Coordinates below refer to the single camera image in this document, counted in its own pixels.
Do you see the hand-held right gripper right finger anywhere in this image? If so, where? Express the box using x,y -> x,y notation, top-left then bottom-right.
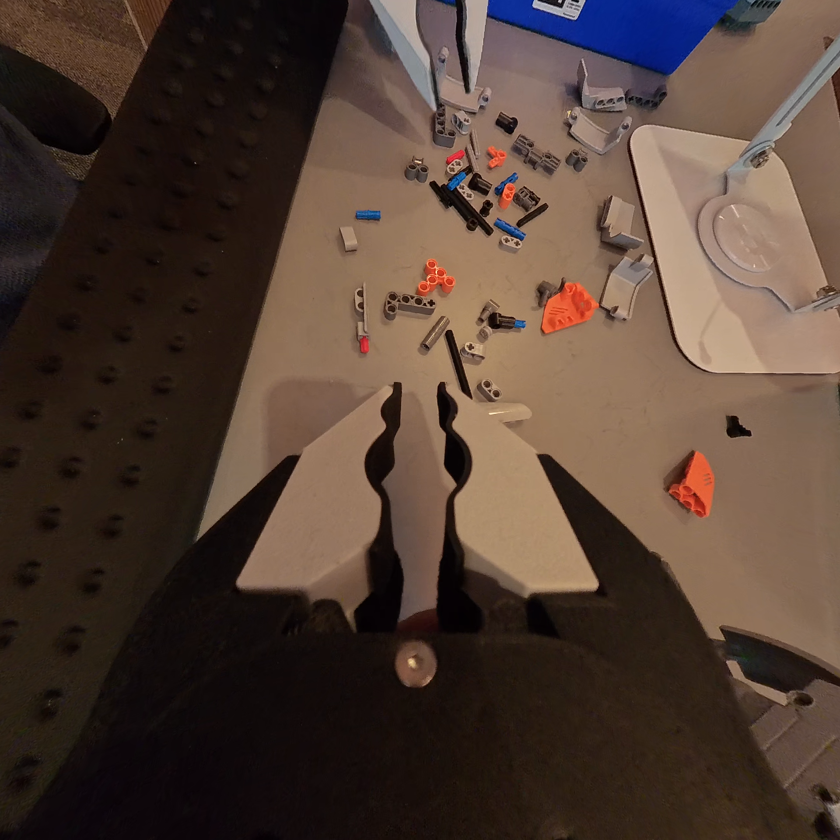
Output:
435,381 -> 600,632

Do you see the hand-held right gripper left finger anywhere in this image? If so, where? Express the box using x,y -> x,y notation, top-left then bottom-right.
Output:
235,382 -> 404,632

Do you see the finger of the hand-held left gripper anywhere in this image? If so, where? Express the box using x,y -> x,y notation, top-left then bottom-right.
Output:
453,0 -> 490,94
369,0 -> 439,111

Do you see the light grey curved panel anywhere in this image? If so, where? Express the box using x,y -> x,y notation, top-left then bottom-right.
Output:
567,108 -> 634,155
600,254 -> 655,320
440,77 -> 493,112

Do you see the light grey panel with holes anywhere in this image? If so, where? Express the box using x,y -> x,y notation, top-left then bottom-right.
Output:
576,59 -> 627,111

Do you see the dark grey double cross block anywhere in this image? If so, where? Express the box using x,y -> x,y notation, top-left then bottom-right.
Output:
512,134 -> 562,175

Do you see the blue storage bin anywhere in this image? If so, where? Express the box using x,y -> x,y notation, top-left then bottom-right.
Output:
436,0 -> 742,75

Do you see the orange curved panel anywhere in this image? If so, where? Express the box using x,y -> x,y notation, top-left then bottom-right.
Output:
669,451 -> 715,519

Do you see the pile of small technic pieces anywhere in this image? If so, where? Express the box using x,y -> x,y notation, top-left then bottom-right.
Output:
430,180 -> 494,236

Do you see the long black axle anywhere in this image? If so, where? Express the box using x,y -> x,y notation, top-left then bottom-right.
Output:
445,330 -> 472,399

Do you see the orange flat panel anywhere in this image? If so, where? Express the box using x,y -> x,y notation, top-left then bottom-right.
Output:
541,282 -> 599,336

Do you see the dark grey L-shaped beam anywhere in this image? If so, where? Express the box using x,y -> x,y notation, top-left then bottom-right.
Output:
384,292 -> 437,321

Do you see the light grey boxy panel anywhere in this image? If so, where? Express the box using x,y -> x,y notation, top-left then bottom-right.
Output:
598,196 -> 644,250

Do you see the orange connector cluster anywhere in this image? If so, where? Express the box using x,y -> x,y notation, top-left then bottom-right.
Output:
416,258 -> 457,296

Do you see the grey toy hub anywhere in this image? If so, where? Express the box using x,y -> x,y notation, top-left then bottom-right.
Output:
721,0 -> 783,27

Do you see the black dimpled pad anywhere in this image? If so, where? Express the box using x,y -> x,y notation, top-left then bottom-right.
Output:
0,0 -> 350,840

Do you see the white book stand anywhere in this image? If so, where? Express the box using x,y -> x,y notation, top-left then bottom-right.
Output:
629,36 -> 840,376

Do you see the black chair armrest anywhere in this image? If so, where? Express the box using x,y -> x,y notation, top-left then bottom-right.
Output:
0,45 -> 112,156

